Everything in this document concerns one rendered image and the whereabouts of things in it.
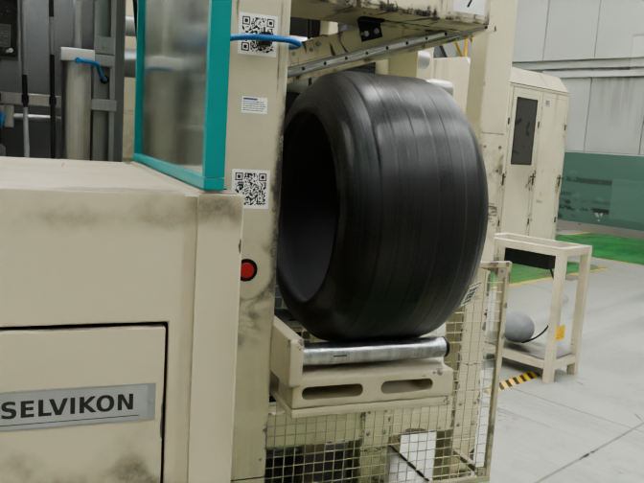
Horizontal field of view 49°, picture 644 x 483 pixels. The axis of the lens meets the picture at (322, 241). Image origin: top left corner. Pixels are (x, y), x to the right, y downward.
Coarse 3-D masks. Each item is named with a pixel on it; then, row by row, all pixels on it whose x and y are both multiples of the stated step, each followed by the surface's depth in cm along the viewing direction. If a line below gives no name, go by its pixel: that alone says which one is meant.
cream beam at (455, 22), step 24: (312, 0) 163; (336, 0) 165; (360, 0) 167; (384, 0) 169; (408, 0) 171; (432, 0) 173; (408, 24) 185; (432, 24) 184; (456, 24) 182; (480, 24) 180
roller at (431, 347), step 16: (432, 336) 151; (304, 352) 138; (320, 352) 140; (336, 352) 141; (352, 352) 142; (368, 352) 143; (384, 352) 145; (400, 352) 146; (416, 352) 147; (432, 352) 149; (448, 352) 150
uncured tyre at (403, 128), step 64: (320, 128) 172; (384, 128) 129; (448, 128) 135; (320, 192) 181; (384, 192) 126; (448, 192) 130; (320, 256) 179; (384, 256) 128; (448, 256) 132; (320, 320) 142; (384, 320) 138
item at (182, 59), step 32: (160, 0) 93; (192, 0) 73; (224, 0) 62; (160, 32) 93; (192, 32) 73; (224, 32) 63; (160, 64) 93; (192, 64) 73; (224, 64) 63; (160, 96) 93; (192, 96) 73; (224, 96) 64; (160, 128) 92; (192, 128) 73; (224, 128) 64; (160, 160) 92; (192, 160) 73; (224, 160) 65
